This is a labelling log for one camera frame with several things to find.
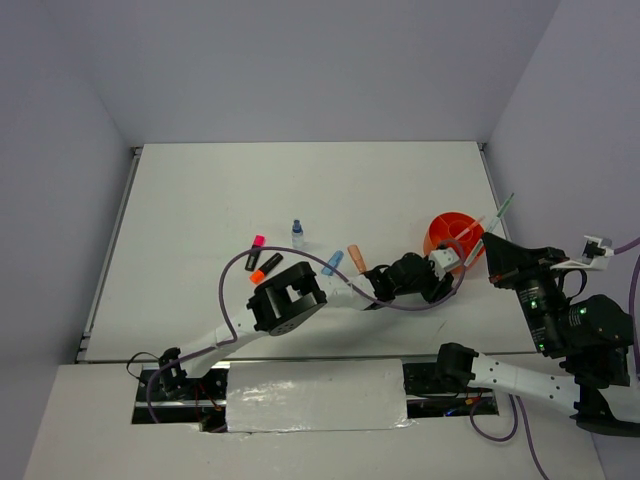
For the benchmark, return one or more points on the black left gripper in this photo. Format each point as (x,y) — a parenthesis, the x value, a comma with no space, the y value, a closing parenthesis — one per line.
(437,288)

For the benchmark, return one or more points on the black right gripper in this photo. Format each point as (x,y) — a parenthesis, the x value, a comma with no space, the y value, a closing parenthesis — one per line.
(508,261)

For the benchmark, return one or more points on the orange pen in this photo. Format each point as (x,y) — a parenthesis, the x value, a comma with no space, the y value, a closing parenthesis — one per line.
(469,228)

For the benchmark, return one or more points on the small blue cap bottle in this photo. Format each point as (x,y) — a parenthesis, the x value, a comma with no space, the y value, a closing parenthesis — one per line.
(297,235)

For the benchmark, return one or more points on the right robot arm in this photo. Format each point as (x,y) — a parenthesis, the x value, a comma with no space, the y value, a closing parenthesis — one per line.
(591,340)

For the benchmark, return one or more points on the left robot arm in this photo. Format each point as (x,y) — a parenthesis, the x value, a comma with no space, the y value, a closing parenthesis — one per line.
(284,302)

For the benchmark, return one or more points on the orange round organizer container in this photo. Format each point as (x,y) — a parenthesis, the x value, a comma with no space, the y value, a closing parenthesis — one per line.
(444,227)

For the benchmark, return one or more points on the silver foil covered panel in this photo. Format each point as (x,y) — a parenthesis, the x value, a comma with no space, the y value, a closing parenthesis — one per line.
(316,396)

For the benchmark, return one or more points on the orange black highlighter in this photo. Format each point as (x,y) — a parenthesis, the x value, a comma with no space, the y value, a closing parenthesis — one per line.
(266,268)

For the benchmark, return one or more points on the pink black highlighter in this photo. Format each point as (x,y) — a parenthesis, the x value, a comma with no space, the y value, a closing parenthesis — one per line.
(254,253)

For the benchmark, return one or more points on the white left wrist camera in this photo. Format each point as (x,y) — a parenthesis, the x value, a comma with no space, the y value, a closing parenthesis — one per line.
(445,260)

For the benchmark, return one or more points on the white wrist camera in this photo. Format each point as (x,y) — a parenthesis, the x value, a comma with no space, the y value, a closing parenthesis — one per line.
(595,256)
(445,260)

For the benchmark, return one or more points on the right aluminium table rail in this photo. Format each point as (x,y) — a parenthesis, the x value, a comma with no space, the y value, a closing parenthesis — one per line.
(482,147)

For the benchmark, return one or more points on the aluminium table rail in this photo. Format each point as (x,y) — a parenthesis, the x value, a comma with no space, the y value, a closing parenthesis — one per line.
(91,318)
(482,147)

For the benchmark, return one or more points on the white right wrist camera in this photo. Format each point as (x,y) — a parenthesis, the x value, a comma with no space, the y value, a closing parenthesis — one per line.
(595,256)

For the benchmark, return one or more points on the left aluminium table rail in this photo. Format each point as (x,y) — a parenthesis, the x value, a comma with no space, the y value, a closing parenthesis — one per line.
(91,318)

